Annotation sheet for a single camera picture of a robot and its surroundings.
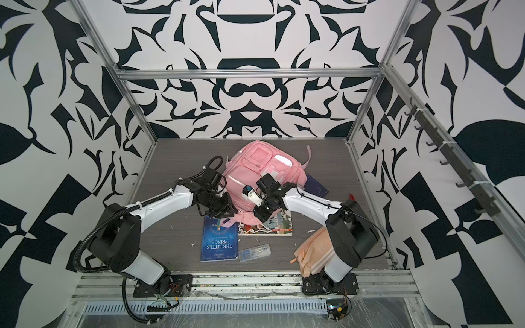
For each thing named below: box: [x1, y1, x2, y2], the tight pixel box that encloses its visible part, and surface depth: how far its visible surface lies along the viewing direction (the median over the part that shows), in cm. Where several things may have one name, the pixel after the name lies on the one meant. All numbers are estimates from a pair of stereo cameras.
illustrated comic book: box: [237, 209, 294, 236], surface depth 89 cm
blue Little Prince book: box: [200, 215, 239, 263], surface depth 85 cm
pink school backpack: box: [222, 140, 312, 226], surface depth 104 cm
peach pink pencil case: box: [293, 226, 335, 278], surface depth 81 cm
